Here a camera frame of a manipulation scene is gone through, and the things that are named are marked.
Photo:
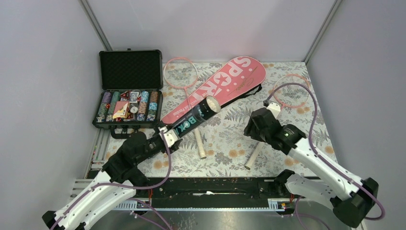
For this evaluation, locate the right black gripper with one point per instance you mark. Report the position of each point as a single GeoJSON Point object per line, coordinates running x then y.
{"type": "Point", "coordinates": [249, 130]}

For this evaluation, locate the black shuttlecock tube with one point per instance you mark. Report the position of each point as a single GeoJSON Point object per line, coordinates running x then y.
{"type": "Point", "coordinates": [193, 118]}

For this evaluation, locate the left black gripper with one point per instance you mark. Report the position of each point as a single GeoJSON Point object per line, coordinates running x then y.
{"type": "Point", "coordinates": [174, 146]}

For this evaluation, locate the pink racket cover bag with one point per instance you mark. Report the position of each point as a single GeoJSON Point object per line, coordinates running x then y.
{"type": "Point", "coordinates": [233, 80]}

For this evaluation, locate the shuttlecock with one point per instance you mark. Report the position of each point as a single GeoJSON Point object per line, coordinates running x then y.
{"type": "Point", "coordinates": [213, 104]}

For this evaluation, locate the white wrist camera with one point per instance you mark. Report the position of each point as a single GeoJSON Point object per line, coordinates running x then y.
{"type": "Point", "coordinates": [273, 107]}
{"type": "Point", "coordinates": [169, 136]}

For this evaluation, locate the black poker chip case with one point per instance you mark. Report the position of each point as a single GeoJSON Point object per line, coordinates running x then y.
{"type": "Point", "coordinates": [135, 76]}

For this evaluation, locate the playing card box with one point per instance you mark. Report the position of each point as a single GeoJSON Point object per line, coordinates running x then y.
{"type": "Point", "coordinates": [121, 110]}

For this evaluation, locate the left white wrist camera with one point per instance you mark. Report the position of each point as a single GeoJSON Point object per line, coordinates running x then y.
{"type": "Point", "coordinates": [169, 136]}

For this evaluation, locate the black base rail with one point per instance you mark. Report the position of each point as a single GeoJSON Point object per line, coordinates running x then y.
{"type": "Point", "coordinates": [217, 192]}

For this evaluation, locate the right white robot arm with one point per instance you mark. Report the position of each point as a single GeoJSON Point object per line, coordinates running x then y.
{"type": "Point", "coordinates": [349, 196]}

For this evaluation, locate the pink badminton racket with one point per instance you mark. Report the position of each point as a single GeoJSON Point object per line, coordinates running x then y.
{"type": "Point", "coordinates": [291, 96]}
{"type": "Point", "coordinates": [181, 73]}

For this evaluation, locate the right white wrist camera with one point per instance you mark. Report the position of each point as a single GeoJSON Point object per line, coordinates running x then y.
{"type": "Point", "coordinates": [273, 107]}

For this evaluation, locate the floral patterned table mat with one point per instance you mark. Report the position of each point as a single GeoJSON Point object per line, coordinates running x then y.
{"type": "Point", "coordinates": [226, 148]}

